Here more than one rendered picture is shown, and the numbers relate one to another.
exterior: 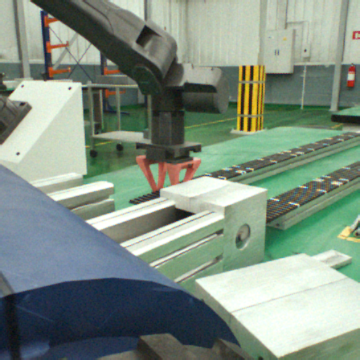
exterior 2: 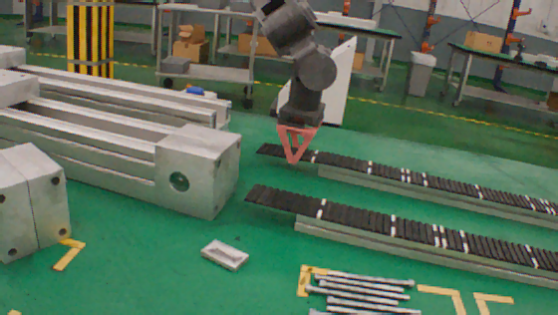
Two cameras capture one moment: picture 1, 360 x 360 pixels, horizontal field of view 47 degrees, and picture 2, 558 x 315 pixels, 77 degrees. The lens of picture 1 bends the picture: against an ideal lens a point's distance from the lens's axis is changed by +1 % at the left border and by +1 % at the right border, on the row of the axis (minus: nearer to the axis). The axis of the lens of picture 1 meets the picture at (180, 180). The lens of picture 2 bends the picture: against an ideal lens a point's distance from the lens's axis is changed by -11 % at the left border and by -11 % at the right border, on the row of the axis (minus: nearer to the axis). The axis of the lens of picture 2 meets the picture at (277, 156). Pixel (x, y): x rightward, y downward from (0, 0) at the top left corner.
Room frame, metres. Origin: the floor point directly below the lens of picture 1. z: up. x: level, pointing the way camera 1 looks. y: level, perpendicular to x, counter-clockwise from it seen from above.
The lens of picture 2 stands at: (0.33, -0.54, 1.09)
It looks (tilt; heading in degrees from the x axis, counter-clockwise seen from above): 23 degrees down; 60
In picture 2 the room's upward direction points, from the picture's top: 8 degrees clockwise
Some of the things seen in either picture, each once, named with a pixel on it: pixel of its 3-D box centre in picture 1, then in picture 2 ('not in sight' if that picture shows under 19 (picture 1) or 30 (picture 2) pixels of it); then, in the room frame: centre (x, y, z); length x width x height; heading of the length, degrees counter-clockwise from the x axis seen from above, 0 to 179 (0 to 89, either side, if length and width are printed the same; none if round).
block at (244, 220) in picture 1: (205, 222); (202, 165); (0.50, -0.03, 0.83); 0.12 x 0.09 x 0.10; 48
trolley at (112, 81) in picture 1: (136, 116); not in sight; (4.86, 0.52, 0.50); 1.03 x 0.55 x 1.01; 59
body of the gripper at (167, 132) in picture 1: (167, 131); (305, 96); (0.69, 0.02, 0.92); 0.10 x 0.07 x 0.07; 47
